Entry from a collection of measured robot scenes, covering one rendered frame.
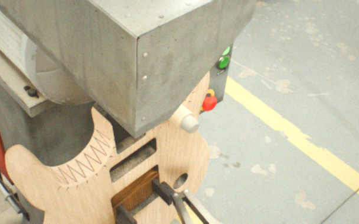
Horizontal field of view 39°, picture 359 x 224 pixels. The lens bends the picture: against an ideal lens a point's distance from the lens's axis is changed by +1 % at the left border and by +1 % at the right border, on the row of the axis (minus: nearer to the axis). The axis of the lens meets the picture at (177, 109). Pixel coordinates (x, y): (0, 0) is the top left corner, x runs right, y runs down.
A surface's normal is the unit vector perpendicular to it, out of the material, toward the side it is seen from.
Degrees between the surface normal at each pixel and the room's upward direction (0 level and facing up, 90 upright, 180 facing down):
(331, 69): 0
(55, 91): 102
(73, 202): 89
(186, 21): 90
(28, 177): 89
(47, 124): 90
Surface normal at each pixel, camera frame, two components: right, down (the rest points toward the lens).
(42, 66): 0.24, 0.66
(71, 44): -0.74, 0.44
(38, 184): 0.67, 0.55
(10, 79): 0.07, -0.69
